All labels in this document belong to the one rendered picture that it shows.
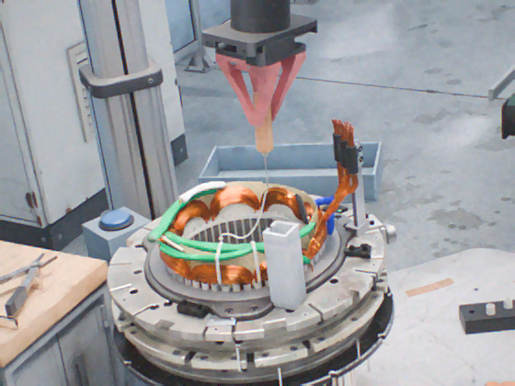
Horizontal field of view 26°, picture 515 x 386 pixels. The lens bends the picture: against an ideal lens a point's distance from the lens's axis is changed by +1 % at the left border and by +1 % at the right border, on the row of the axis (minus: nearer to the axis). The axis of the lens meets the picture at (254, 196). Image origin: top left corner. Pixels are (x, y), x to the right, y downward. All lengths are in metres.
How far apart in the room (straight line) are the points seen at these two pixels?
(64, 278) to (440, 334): 0.60
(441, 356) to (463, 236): 1.90
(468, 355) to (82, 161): 2.29
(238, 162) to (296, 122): 2.79
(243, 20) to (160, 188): 0.71
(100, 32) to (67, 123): 2.03
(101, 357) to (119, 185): 0.36
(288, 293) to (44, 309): 0.30
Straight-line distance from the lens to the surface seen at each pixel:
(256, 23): 1.04
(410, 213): 3.66
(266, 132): 1.09
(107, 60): 1.64
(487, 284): 1.79
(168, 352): 1.19
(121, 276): 1.28
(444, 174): 3.91
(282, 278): 1.15
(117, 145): 1.67
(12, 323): 1.28
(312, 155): 1.62
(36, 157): 3.56
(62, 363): 1.36
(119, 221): 1.51
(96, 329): 1.40
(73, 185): 3.71
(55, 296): 1.33
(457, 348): 1.64
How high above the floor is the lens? 1.72
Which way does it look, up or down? 26 degrees down
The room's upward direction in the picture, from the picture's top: 7 degrees counter-clockwise
